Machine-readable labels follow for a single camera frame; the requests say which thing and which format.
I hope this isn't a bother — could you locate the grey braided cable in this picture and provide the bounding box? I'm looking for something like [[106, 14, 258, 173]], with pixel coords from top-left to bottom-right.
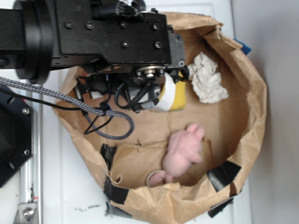
[[0, 77, 135, 140]]

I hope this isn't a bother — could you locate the pink plush toy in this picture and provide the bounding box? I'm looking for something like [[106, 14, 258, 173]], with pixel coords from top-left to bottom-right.
[[146, 123, 205, 187]]

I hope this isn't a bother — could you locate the grey metal corner bracket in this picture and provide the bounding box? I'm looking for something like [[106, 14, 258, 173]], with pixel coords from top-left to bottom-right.
[[13, 203, 39, 224]]

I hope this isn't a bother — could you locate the thin black cable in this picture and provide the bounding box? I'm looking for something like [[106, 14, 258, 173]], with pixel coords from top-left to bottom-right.
[[0, 89, 114, 135]]

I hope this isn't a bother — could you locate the yellow sponge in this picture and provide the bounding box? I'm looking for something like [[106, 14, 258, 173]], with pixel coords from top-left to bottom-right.
[[156, 73, 186, 112]]

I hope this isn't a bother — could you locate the white plastic tray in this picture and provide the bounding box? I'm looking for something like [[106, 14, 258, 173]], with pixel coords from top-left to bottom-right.
[[43, 0, 252, 224]]

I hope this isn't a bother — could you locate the brown paper bag enclosure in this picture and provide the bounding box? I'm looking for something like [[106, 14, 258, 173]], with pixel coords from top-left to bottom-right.
[[55, 13, 267, 224]]

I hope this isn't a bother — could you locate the blue tape piece right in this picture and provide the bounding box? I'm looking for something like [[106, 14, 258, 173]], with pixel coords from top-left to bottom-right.
[[234, 38, 252, 55]]

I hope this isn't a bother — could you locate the crumpled white paper towel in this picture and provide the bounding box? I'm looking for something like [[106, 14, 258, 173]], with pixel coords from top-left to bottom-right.
[[187, 52, 229, 104]]

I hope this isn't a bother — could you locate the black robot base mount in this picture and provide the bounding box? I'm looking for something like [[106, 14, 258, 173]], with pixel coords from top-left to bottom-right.
[[0, 85, 33, 187]]

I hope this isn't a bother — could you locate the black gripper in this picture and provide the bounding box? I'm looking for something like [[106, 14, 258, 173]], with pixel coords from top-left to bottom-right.
[[50, 0, 185, 112]]

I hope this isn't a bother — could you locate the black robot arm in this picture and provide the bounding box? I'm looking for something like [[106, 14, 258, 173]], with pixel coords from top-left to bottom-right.
[[0, 0, 188, 112]]

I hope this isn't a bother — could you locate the aluminium extrusion rail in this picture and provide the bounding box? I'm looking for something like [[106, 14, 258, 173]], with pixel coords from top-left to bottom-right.
[[20, 100, 42, 203]]

